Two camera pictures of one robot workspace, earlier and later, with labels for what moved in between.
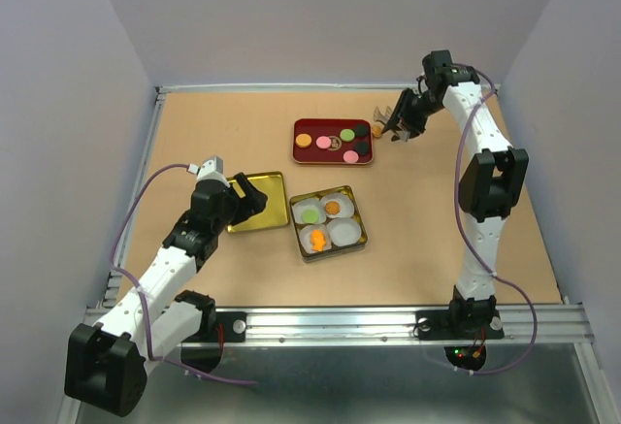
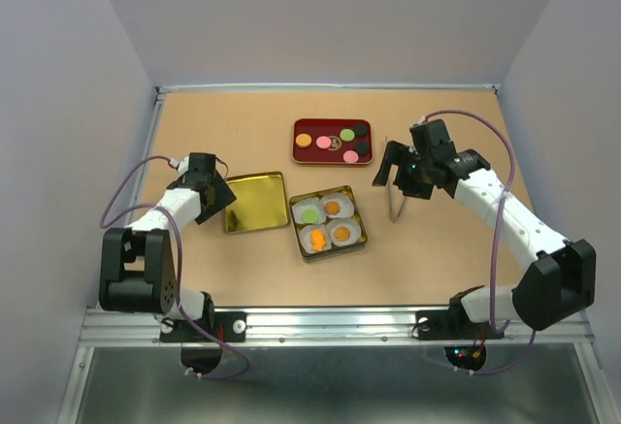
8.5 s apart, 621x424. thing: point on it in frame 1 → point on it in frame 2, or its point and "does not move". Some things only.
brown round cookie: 332,208 does not move
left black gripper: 252,203 → 223,198
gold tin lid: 276,211 does not move
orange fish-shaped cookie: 318,240 does not move
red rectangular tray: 332,141 does not move
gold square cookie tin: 328,224 does not move
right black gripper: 401,112 → 396,153
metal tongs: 404,133 → 394,216
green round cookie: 310,215 does not move
